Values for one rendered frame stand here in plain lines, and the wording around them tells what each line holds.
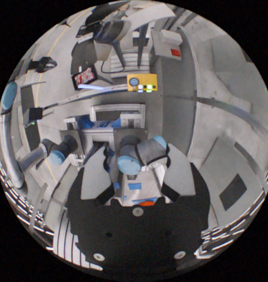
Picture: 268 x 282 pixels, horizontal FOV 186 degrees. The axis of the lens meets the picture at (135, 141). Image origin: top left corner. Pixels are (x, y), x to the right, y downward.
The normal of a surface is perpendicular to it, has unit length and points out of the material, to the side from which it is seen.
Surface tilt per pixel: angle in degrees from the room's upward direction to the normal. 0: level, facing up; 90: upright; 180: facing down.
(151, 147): 56
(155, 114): 0
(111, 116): 0
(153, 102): 0
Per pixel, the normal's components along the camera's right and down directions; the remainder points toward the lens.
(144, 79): 0.01, 0.46
